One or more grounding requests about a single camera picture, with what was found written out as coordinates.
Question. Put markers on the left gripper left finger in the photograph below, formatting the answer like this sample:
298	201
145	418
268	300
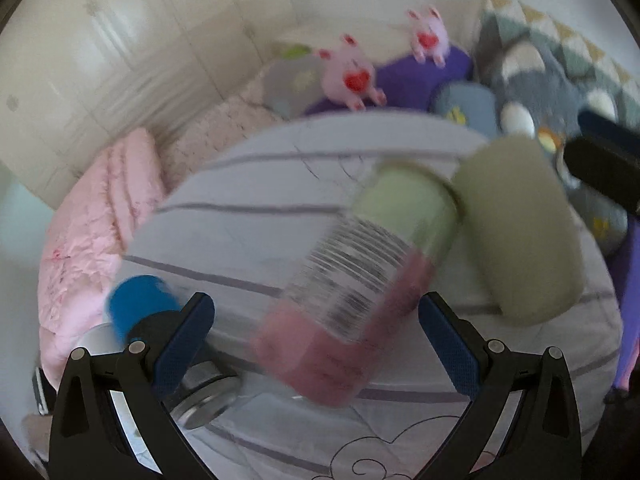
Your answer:
87	440

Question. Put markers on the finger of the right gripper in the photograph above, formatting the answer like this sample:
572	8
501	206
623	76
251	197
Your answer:
602	129
610	171

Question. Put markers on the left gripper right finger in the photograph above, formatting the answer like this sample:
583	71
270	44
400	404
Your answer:
522	421

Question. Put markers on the beige cup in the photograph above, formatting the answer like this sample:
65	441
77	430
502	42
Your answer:
520	229

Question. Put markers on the triangle pattern cushion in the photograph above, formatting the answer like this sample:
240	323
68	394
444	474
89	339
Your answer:
502	22

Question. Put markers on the grey blue plush toy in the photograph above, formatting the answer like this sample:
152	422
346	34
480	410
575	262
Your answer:
527	92

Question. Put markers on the blue and black metal can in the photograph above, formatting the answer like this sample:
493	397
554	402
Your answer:
187	373

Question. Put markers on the folded pink quilt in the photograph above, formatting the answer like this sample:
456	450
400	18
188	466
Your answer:
85	242

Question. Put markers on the right pink plush bunny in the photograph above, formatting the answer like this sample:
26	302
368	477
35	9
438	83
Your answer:
429	38

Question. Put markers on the pink plush bunny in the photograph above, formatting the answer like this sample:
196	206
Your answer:
349	77
429	38

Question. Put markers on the purple pillow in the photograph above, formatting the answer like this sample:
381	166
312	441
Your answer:
409	84

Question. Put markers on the white headboard box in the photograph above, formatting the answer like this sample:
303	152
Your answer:
383	43

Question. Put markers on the left pink plush bunny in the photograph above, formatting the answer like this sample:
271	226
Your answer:
349	77

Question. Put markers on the heart pattern bed sheet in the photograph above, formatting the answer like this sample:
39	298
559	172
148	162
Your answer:
227	123

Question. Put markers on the grey cushion with green spot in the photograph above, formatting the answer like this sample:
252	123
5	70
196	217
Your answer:
292	84

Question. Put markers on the white wardrobe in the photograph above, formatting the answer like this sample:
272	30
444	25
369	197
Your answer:
78	74

